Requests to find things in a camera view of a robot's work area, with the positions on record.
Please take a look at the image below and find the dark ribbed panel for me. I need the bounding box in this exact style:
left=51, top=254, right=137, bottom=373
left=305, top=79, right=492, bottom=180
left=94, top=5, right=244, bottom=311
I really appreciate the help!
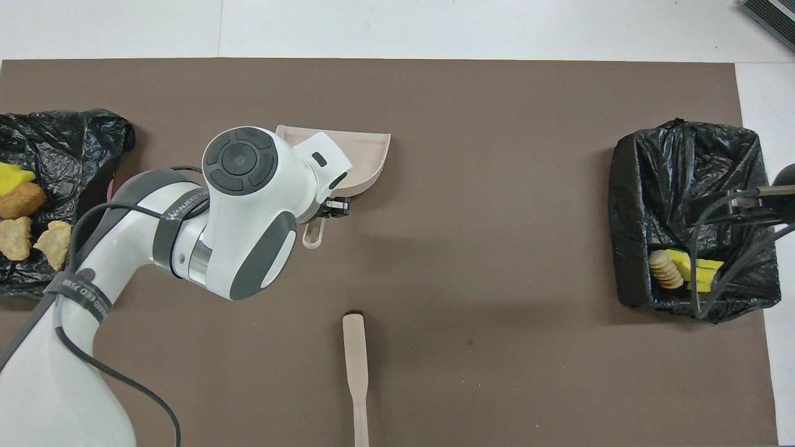
left=740, top=0, right=795, bottom=53

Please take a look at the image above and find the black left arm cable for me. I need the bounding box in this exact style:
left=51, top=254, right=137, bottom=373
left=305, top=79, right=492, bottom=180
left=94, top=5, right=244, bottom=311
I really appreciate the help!
left=0, top=165, right=206, bottom=447

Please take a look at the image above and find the beige plastic dustpan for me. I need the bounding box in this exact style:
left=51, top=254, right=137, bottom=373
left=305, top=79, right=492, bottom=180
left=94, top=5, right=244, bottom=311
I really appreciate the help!
left=276, top=124, right=392, bottom=250

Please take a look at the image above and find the beige rock chunk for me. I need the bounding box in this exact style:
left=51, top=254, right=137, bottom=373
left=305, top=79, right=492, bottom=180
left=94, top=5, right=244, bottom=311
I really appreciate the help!
left=33, top=220, right=73, bottom=272
left=0, top=216, right=33, bottom=261
left=648, top=250, right=685, bottom=291

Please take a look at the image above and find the beige hand brush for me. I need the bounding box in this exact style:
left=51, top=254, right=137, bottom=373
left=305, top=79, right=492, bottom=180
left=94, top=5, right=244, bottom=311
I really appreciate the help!
left=342, top=310, right=371, bottom=447

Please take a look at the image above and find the open black bag lined bin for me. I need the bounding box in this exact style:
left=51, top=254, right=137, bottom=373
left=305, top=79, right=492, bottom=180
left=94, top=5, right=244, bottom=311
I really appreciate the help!
left=608, top=118, right=782, bottom=325

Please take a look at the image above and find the brown table mat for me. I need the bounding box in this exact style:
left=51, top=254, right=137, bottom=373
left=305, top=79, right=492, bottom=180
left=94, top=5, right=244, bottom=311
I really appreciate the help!
left=0, top=59, right=780, bottom=447

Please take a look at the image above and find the yellow sponge piece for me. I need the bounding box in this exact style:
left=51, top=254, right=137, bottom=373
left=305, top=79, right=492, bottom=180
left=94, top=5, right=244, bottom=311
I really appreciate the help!
left=0, top=163, right=37, bottom=198
left=666, top=248, right=695, bottom=281
left=686, top=258, right=725, bottom=294

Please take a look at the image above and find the pink bin covered black bag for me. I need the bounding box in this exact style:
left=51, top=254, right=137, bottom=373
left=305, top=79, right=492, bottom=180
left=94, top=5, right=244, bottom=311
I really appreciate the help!
left=0, top=109, right=136, bottom=300

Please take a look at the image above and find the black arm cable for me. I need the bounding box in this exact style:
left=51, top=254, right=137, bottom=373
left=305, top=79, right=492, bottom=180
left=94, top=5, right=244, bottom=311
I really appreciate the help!
left=0, top=165, right=206, bottom=447
left=688, top=185, right=795, bottom=321

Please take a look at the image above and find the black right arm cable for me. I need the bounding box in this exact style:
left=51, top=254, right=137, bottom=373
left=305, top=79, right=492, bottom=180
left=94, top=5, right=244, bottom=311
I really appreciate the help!
left=688, top=185, right=795, bottom=321

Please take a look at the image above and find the orange brown bread nugget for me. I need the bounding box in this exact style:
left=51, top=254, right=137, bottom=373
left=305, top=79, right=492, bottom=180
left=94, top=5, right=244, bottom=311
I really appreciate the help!
left=0, top=183, right=48, bottom=220

